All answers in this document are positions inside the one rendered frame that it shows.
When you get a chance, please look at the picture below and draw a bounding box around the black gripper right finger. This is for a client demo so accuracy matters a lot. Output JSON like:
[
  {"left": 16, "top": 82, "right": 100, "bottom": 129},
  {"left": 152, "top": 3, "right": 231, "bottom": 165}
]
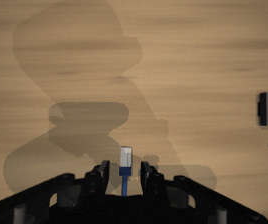
[{"left": 140, "top": 161, "right": 268, "bottom": 224}]

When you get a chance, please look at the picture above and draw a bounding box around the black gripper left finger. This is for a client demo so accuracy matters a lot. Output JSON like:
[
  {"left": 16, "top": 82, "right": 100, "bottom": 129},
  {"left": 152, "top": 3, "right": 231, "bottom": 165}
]
[{"left": 0, "top": 160, "right": 110, "bottom": 224}]

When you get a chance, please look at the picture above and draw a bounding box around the white and dark blue plug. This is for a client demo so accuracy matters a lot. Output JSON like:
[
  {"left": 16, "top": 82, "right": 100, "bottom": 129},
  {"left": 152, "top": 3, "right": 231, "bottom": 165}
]
[{"left": 119, "top": 146, "right": 131, "bottom": 176}]

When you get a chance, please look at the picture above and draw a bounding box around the blue patch cord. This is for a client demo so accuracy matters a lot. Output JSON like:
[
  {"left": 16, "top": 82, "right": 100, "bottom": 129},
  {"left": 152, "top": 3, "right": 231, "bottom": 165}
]
[{"left": 122, "top": 176, "right": 127, "bottom": 196}]

